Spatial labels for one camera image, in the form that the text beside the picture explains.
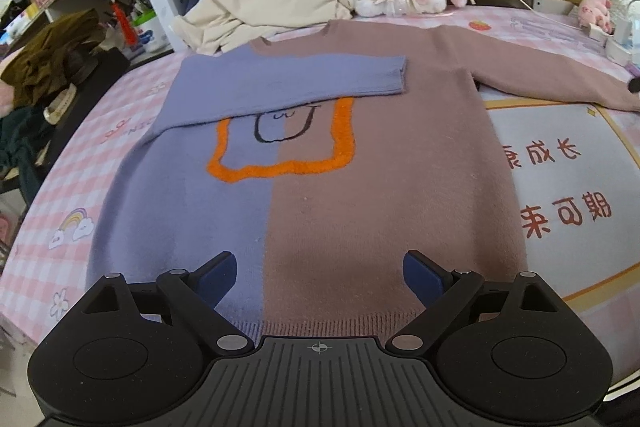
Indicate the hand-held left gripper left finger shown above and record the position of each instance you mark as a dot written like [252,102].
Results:
[220,274]

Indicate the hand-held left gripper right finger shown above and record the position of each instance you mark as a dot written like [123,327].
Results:
[417,277]

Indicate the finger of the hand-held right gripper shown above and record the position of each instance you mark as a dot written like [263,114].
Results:
[634,86]

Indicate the purple and brown sweater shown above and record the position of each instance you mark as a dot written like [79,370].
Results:
[375,182]

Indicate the pink pig plush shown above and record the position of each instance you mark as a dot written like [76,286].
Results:
[592,12]

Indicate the cream wristwatch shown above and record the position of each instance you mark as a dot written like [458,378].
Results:
[60,104]

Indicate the dark green cloth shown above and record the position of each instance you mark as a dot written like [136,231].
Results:
[20,147]

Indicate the white pen cup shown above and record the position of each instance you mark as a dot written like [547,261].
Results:
[150,34]

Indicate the red tassel ornament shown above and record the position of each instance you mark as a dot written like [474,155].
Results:
[127,32]

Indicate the bunch of pens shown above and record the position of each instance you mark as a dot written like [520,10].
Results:
[140,7]

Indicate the olive green cloth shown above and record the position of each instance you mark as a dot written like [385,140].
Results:
[45,52]

